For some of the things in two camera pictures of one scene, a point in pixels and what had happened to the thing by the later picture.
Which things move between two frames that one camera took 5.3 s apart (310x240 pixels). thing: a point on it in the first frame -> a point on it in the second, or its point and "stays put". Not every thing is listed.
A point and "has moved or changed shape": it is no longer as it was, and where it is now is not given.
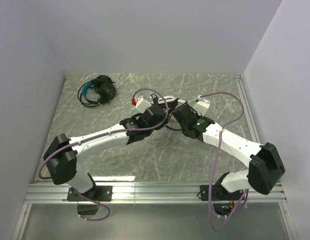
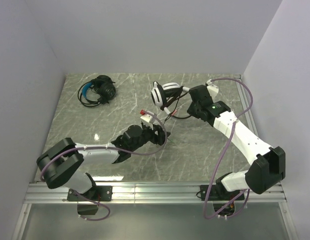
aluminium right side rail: [248, 111] stays put
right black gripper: [181, 110] -> [193, 91]
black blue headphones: [100, 90] stays put
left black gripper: [167, 105] -> [159, 134]
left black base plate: [98, 193] stays put
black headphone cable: [80, 98] stays put
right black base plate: [219, 193] stays put
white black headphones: [171, 101] has moved or changed shape
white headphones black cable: [165, 126] has moved or changed shape
